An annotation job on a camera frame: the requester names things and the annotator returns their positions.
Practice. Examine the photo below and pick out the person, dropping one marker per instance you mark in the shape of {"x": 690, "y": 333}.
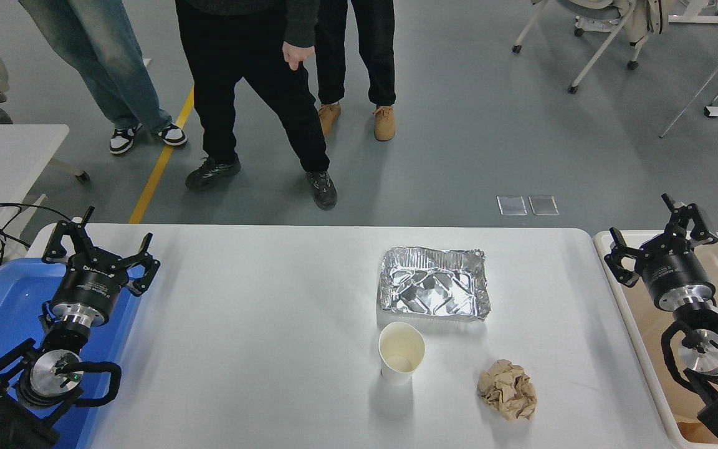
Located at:
{"x": 378, "y": 50}
{"x": 103, "y": 56}
{"x": 228, "y": 62}

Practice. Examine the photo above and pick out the white paper cup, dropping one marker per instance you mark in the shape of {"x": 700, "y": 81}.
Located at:
{"x": 401, "y": 355}

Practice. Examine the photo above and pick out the silver foil tray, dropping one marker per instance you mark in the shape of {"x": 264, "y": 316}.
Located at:
{"x": 434, "y": 287}

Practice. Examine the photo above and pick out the crumpled tan paper ball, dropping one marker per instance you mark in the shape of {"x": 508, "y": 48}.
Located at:
{"x": 507, "y": 390}

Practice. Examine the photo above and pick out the person's hand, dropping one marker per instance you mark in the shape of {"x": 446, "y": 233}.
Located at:
{"x": 298, "y": 56}

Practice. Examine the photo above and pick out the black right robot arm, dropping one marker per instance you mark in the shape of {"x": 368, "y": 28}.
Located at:
{"x": 705, "y": 349}

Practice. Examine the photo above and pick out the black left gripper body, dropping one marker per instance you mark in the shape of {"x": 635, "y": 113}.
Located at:
{"x": 88, "y": 290}

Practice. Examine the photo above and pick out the white chair with casters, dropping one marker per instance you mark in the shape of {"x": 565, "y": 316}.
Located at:
{"x": 589, "y": 6}

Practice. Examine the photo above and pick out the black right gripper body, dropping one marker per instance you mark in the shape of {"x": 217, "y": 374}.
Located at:
{"x": 674, "y": 271}

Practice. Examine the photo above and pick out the clear floor plate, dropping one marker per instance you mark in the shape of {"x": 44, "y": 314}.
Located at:
{"x": 543, "y": 205}
{"x": 512, "y": 206}

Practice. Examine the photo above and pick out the pale cloth on chair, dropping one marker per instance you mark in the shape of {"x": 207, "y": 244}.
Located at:
{"x": 646, "y": 19}

